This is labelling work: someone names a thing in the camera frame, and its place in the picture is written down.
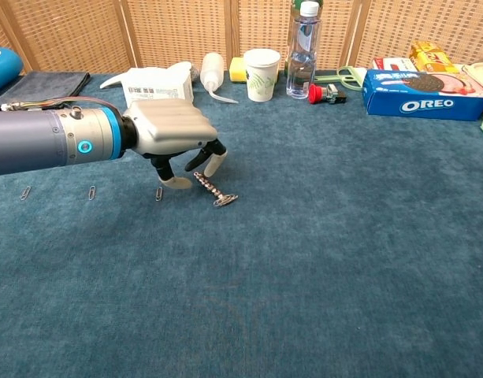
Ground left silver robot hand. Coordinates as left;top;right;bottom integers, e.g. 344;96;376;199
121;98;228;191

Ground magnetic bead rod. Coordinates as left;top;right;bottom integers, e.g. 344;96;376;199
193;171;227;198

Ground white barcode carton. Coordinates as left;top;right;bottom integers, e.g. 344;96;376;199
121;67;195;108

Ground white squeeze wash bottle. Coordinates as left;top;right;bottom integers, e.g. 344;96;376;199
199;52;240;105

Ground yellow sponge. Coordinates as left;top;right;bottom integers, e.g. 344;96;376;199
228;57;248;83

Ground wicker folding screen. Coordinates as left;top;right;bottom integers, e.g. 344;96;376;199
0;0;483;76

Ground white leaf-print paper cup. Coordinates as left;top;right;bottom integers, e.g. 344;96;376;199
243;48;282;103

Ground grey zip pouch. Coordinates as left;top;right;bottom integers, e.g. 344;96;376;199
0;71;91;106

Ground clear water bottle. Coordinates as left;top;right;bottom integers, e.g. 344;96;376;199
285;1;323;99

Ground red emergency stop button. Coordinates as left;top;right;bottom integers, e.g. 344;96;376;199
307;83;347;106

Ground light green plastic brush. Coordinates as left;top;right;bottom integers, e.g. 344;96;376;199
314;66;364;92

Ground teal table cloth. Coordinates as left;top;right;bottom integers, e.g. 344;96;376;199
0;70;483;378

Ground blue detergent bottle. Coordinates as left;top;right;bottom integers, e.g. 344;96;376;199
0;46;24;99

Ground red and white box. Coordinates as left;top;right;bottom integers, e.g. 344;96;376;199
372;57;419;73

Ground blue Oreo box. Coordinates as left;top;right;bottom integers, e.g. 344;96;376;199
361;69;483;122

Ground yellow snack box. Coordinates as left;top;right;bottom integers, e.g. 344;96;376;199
410;40;461;75

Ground beige lidded lunch container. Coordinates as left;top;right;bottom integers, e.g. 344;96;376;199
461;61;483;95

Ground white handled dish brush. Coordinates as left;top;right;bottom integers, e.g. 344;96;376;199
99;61;195;90

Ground coloured left arm wires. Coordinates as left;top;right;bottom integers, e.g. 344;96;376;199
0;96;122;116

